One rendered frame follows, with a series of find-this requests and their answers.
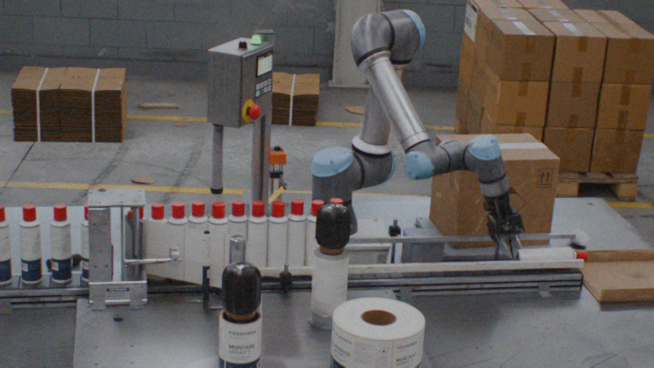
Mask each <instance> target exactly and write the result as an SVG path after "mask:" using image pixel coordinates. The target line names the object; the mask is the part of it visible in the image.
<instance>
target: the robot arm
mask: <svg viewBox="0 0 654 368"><path fill-rule="evenodd" d="M425 38H426V32H425V28H424V25H423V24H422V20H421V19H420V18H419V16H418V15H417V14H415V13H414V12H413V11H410V10H400V9H398V10H395V11H391V12H380V13H372V14H368V15H365V16H363V17H362V18H360V19H359V20H358V21H357V23H356V24H355V25H354V27H353V30H352V33H351V37H350V46H351V52H352V55H353V59H354V61H355V64H356V66H357V67H358V69H359V71H362V72H364V73H365V75H366V77H367V79H368V81H369V83H370V84H369V91H368V95H367V98H366V105H365V109H364V112H363V119H362V123H361V129H360V133H359V135H358V136H356V137H354V138H353V142H352V146H351V149H347V148H345V147H335V148H332V147H331V148H327V149H324V150H321V151H319V152H317V153H316V154H315V155H314V157H313V159H312V201H313V200H321V201H323V202H324V205H326V204H330V200H331V199H341V200H342V206H344V207H346V208H347V209H348V210H349V212H350V216H351V222H350V236H351V235H353V234H355V233H356V232H357V231H358V221H357V218H356V216H355V212H354V209H353V191H357V190H360V189H363V188H368V187H372V186H377V185H380V184H382V183H385V182H387V181H388V180H389V179H391V177H392V176H393V173H394V172H395V168H396V159H394V156H395V155H394V153H393V151H392V150H391V148H392V147H391V144H390V143H389V141H388V138H389V134H390V131H391V127H392V128H393V130H394V132H395V134H396V136H397V138H398V140H399V142H400V144H401V146H402V148H403V150H404V152H405V154H406V155H405V157H404V159H403V165H404V168H403V170H404V172H405V174H406V176H408V177H409V178H410V179H412V180H423V179H428V178H430V177H433V176H437V175H442V174H446V173H448V172H454V171H457V170H466V171H472V172H476V173H477V177H478V181H479V184H480V189H481V191H482V194H483V196H484V199H485V202H483V203H482V205H483V207H484V210H485V211H489V212H488V215H487V219H488V223H486V225H487V227H488V234H489V236H490V238H491V239H492V240H493V241H494V242H495V243H496V244H497V245H498V247H499V248H500V249H501V250H502V251H503V253H504V254H505V255H506V256H508V257H510V258H514V257H515V256H516V254H517V252H518V249H519V250H521V248H522V247H521V244H520V238H519V233H520V230H523V231H525V230H524V228H523V222H522V219H521V216H520V213H519V212H518V211H517V210H516V209H515V208H514V207H513V206H510V204H509V202H510V199H509V195H510V194H511V192H510V189H509V182H508V180H507V179H508V178H509V175H507V173H506V170H505V167H504V162H503V158H502V155H501V148H500V147H499V144H498V141H497V138H495V137H494V136H493V135H490V134H486V135H480V136H478V137H475V138H474V139H472V140H471V141H470V142H459V141H456V140H450V141H443V142H441V143H440V144H439V145H438V146H436V147H434V146H433V144H432V142H431V140H430V138H429V136H428V134H427V132H426V130H425V128H424V126H423V124H422V123H421V121H420V119H419V117H418V114H417V113H416V111H415V108H414V107H413V105H412V102H411V101H410V99H409V97H408V95H407V92H406V91H405V89H404V86H403V85H402V83H401V79H402V76H403V72H404V67H405V66H407V65H409V64H410V63H411V61H412V55H413V52H414V51H416V50H418V49H419V48H421V47H422V46H423V43H424V42H425ZM506 235H508V236H509V243H510V250H509V245H508V244H507V243H506Z"/></svg>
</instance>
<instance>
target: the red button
mask: <svg viewBox="0 0 654 368"><path fill-rule="evenodd" d="M260 114H261V109H260V107H259V106H258V105H257V104H254V105H253V106H251V107H248V108H247V115H249V116H250V118H251V119H253V120H256V119H257V118H258V117H259V116H260Z"/></svg>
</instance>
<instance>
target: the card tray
mask: <svg viewBox="0 0 654 368"><path fill-rule="evenodd" d="M586 251H587V253H588V260H587V261H586V262H584V264H583V267H578V269H579V270H580V271H581V272H582V274H583V276H584V277H583V282H582V284H583V285H584V286H585V287H586V288H587V289H588V290H589V291H590V292H591V293H592V294H593V295H594V297H595V298H596V299H597V300H598V301H599V302H600V303H604V302H646V301H654V248H642V249H613V250H586Z"/></svg>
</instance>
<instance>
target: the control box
mask: <svg viewBox="0 0 654 368"><path fill-rule="evenodd" d="M239 41H246V42H247V47H248V50H246V51H241V50H237V48H238V46H239ZM251 42H252V39H246V38H239V39H236V40H234V41H231V42H228V43H225V44H223V45H220V46H217V47H214V48H212V49H210V50H209V51H208V89H207V122H208V123H214V124H218V125H222V126H230V127H234V128H241V127H243V126H244V125H246V124H248V123H250V122H252V121H254V120H253V119H251V118H250V116H249V115H247V108H248V107H251V106H253V105H254V104H257V105H258V106H259V107H260V109H261V114H260V116H259V117H258V118H260V117H262V116H264V115H266V114H268V113H269V112H271V111H272V91H270V92H268V93H266V94H264V95H262V96H260V97H258V98H257V99H255V84H256V83H259V82H260V81H262V80H265V79H267V78H269V77H272V72H269V73H267V74H265V75H262V76H260V77H258V78H256V61H257V56H258V55H261V54H263V53H266V52H268V51H270V50H273V49H274V45H272V44H271V43H269V42H262V43H261V45H251ZM258 118H257V119H258Z"/></svg>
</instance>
